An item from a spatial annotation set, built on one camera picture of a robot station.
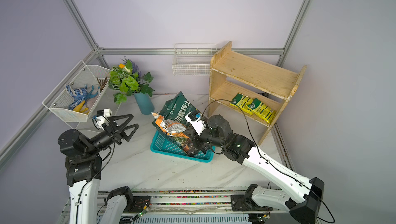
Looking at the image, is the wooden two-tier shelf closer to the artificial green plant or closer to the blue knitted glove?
the artificial green plant

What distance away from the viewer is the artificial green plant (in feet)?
2.63

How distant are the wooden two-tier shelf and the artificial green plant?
0.39 meters

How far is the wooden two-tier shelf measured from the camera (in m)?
0.67

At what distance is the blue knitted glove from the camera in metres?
0.71
